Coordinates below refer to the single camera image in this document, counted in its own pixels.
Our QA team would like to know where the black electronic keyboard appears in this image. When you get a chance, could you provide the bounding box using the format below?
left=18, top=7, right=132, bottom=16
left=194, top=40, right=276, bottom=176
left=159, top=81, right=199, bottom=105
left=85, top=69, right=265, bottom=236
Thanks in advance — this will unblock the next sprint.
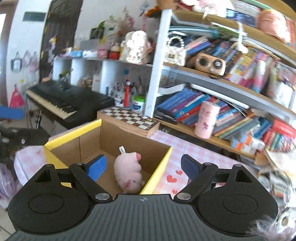
left=26, top=80, right=115, bottom=130

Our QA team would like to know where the yellow cardboard box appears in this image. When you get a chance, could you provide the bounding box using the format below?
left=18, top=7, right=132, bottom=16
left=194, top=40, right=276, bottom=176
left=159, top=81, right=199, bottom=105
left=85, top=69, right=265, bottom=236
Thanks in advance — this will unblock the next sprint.
left=44, top=120, right=172, bottom=196

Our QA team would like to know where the white cream jar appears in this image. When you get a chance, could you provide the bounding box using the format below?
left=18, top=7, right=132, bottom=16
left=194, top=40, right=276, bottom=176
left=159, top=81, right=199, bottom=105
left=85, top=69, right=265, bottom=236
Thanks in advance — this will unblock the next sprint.
left=132, top=95, right=145, bottom=114

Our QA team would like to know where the wooden retro radio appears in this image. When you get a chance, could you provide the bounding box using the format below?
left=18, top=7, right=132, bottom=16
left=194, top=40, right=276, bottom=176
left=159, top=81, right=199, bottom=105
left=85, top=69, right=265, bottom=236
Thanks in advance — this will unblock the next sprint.
left=194, top=53, right=226, bottom=76

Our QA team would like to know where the pink plush pig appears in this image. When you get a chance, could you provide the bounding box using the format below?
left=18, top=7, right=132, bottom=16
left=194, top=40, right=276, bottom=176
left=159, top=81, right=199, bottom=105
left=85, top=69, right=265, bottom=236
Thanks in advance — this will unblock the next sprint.
left=114, top=146, right=144, bottom=194

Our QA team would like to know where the pink cylindrical container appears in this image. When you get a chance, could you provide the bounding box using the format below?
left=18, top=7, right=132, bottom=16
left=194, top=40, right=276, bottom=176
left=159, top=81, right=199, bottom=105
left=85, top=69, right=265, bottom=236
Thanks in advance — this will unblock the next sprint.
left=194, top=101, right=220, bottom=139

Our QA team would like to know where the white bookshelf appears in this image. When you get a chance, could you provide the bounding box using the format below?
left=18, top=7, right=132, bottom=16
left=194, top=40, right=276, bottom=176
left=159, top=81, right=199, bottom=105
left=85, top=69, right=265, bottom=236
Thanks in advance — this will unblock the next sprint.
left=144, top=6, right=296, bottom=160

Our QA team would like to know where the floral plush doll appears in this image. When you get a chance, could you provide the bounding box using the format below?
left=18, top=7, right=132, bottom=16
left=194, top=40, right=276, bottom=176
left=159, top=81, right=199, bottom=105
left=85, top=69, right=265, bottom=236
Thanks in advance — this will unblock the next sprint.
left=119, top=30, right=152, bottom=65

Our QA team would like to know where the row of leaning books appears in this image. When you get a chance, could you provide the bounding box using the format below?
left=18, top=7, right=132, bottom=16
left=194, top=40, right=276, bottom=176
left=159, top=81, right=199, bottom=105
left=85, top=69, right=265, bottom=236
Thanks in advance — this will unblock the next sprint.
left=154, top=87, right=271, bottom=144

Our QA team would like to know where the stack of papers and books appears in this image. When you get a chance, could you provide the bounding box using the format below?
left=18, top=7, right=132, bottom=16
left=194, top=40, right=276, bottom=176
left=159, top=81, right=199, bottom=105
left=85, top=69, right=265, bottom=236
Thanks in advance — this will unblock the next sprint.
left=255, top=149, right=295, bottom=198

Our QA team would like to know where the red dictionary book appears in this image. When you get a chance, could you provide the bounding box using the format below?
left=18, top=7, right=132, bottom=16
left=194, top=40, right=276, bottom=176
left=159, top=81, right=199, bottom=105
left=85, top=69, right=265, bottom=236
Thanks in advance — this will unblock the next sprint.
left=271, top=119, right=296, bottom=140

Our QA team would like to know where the wooden chessboard box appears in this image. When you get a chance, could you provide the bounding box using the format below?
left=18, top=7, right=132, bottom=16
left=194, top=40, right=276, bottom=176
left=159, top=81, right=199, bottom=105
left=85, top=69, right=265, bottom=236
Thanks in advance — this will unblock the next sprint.
left=97, top=106, right=160, bottom=138

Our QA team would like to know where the white quilted handbag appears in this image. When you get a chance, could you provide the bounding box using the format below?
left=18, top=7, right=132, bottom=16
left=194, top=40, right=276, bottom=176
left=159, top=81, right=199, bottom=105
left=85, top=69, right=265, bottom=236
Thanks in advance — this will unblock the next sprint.
left=164, top=36, right=187, bottom=66

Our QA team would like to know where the orange blue box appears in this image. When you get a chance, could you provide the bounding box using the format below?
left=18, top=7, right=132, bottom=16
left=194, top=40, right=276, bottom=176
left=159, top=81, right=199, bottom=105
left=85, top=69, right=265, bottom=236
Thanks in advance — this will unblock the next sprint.
left=230, top=138, right=257, bottom=155
left=239, top=133, right=265, bottom=151

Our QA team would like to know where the upper orange blue box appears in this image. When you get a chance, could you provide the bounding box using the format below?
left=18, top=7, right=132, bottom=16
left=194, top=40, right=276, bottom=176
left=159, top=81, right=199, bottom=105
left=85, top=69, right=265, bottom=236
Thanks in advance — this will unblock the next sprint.
left=239, top=133, right=265, bottom=151

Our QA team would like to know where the lower orange blue box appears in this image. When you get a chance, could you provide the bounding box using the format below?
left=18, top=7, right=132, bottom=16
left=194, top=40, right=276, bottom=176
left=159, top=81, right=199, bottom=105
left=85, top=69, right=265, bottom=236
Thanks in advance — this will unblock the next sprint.
left=230, top=138, right=257, bottom=155

